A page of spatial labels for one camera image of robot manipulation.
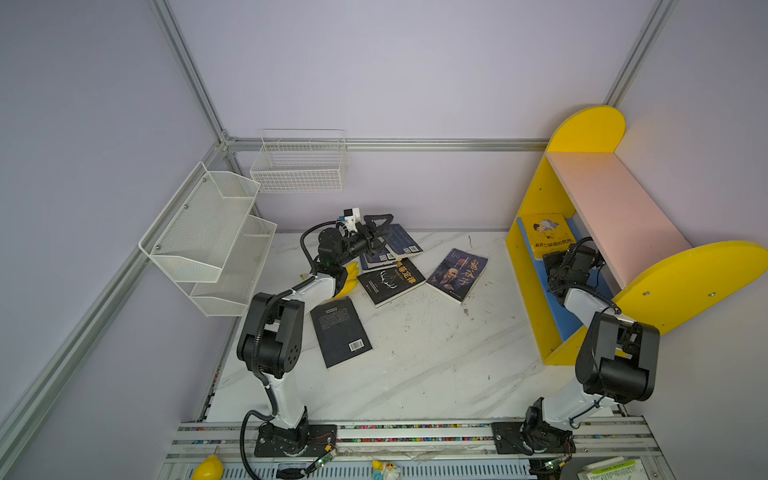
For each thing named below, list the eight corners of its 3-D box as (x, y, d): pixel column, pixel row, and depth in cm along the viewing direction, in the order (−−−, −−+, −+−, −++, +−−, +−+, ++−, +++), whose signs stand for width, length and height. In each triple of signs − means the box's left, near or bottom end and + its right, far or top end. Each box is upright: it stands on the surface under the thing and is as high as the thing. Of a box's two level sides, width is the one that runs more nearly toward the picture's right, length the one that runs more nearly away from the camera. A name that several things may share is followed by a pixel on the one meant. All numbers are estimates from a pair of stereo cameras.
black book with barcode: (327, 368, 87) (325, 366, 86) (310, 315, 99) (308, 312, 97) (372, 349, 91) (371, 345, 90) (351, 299, 103) (350, 296, 101)
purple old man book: (426, 283, 107) (427, 279, 105) (454, 248, 118) (456, 243, 116) (464, 305, 101) (465, 300, 99) (489, 266, 112) (491, 261, 110)
